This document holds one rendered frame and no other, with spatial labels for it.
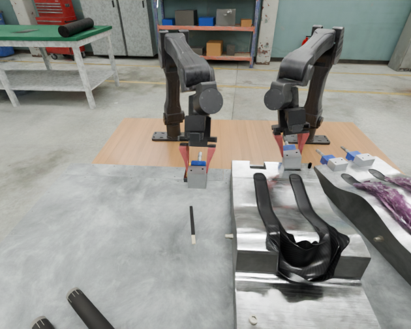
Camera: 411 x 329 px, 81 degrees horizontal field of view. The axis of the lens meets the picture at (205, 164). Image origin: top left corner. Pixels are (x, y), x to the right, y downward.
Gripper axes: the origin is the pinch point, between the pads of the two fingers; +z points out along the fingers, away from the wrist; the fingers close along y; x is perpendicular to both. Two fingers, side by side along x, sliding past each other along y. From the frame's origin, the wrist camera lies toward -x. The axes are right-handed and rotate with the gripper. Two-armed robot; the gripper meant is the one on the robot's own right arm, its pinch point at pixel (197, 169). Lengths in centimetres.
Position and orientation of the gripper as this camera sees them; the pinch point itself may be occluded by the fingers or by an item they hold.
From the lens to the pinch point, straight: 65.9
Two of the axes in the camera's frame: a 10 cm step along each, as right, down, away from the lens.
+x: 0.5, -1.6, 9.9
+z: -0.4, 9.9, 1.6
